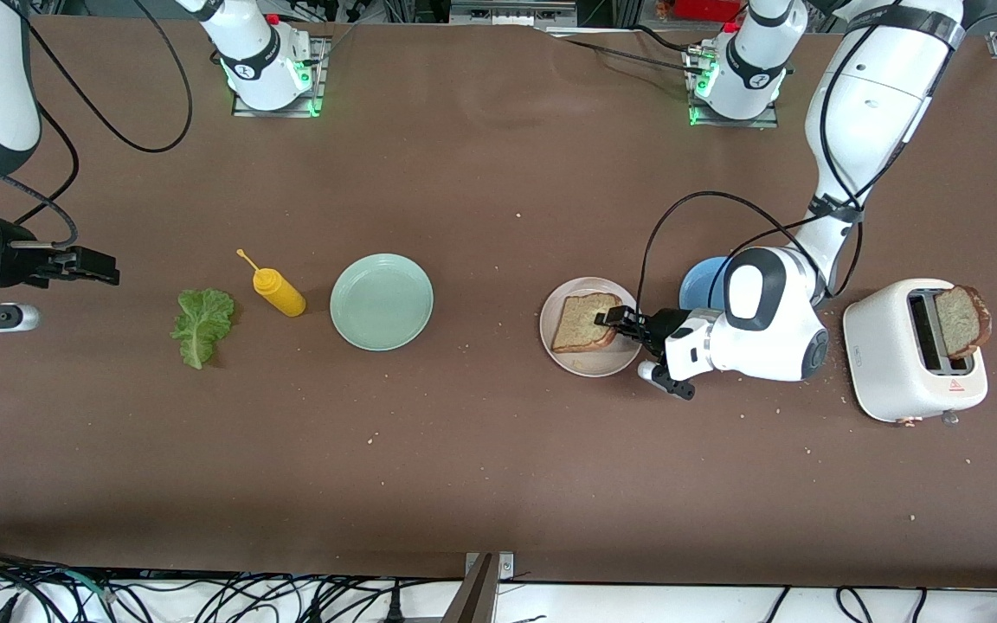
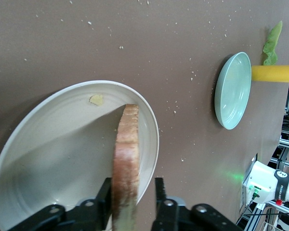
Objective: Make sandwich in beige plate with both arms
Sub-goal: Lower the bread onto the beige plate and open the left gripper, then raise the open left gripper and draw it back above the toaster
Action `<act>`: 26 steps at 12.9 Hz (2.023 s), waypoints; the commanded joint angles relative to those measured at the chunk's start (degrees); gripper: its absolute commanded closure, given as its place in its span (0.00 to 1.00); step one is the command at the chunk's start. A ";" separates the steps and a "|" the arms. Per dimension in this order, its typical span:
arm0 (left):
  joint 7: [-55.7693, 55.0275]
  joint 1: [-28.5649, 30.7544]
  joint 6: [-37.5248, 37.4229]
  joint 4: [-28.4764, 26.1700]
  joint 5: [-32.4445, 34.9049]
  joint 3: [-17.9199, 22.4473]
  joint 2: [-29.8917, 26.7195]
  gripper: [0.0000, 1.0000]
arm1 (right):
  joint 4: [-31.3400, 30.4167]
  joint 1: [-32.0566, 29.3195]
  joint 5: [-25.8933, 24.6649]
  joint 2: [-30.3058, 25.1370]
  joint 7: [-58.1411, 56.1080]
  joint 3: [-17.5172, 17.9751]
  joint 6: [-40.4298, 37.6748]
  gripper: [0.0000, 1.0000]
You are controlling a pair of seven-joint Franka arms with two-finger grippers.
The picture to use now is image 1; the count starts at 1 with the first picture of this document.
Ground blue plate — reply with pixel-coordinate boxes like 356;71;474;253
679;257;735;311

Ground green lettuce leaf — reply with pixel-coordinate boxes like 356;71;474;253
171;288;237;370

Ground curved black table cable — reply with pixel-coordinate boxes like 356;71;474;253
628;22;700;56

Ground beige plate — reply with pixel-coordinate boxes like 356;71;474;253
539;277;644;378

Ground straight black table cable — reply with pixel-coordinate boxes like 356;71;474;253
561;36;709;74

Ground tangled black floor cables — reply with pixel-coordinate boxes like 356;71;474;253
0;543;465;623

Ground white two-slot toaster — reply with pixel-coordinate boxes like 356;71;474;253
842;278;989;427

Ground grey metal mount bracket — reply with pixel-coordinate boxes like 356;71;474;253
442;551;517;623

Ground brown bread slice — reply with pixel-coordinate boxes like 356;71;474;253
550;292;625;354
934;286;993;360

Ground pale green plate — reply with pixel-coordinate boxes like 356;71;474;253
330;254;434;352

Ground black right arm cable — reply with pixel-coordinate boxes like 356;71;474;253
0;0;196;252

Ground yellow mustard squeeze bottle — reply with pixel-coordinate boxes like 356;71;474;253
236;249;307;318

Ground red box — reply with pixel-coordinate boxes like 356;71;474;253
670;0;743;22

